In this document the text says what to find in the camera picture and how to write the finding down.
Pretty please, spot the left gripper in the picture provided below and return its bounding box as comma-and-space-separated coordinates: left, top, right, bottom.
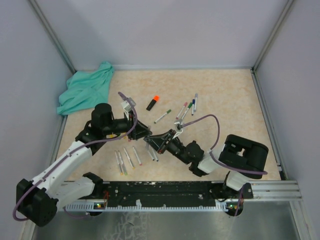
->
103, 109, 153, 140

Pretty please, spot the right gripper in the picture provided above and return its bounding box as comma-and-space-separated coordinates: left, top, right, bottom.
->
145, 128, 191, 165

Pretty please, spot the blue cap pen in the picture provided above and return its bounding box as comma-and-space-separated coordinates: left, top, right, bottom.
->
191, 99, 195, 116
152, 151, 159, 162

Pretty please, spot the small black marker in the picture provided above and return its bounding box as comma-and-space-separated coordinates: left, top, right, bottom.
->
147, 149, 155, 161

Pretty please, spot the dark green cap pen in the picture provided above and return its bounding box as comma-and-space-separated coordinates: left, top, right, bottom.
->
153, 109, 172, 124

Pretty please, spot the black orange highlighter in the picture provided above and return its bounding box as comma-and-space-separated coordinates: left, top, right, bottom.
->
146, 95, 160, 111

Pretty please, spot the yellow cap marker pen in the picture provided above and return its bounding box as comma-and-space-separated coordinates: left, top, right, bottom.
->
123, 147, 135, 169

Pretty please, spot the light green cap pen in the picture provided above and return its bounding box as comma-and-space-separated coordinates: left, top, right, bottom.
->
117, 151, 128, 176

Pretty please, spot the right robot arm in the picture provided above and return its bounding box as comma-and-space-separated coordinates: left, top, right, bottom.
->
144, 129, 269, 198

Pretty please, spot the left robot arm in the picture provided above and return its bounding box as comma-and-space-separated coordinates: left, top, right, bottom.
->
12, 100, 152, 227

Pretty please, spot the green cap pen right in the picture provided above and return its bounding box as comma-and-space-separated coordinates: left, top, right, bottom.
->
180, 102, 193, 120

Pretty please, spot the lilac cap pen right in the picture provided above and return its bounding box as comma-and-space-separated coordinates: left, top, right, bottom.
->
193, 93, 198, 112

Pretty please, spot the teal cloth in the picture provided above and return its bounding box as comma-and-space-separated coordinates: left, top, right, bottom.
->
56, 61, 115, 116

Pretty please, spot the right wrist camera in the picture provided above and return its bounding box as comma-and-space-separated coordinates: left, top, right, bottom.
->
173, 119, 183, 138

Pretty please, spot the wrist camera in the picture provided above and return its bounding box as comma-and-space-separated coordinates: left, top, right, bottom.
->
121, 97, 136, 121
173, 119, 183, 138

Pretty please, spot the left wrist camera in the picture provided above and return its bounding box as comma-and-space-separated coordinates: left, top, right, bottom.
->
121, 97, 136, 121

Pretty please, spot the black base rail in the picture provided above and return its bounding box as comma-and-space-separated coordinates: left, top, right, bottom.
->
74, 180, 255, 208

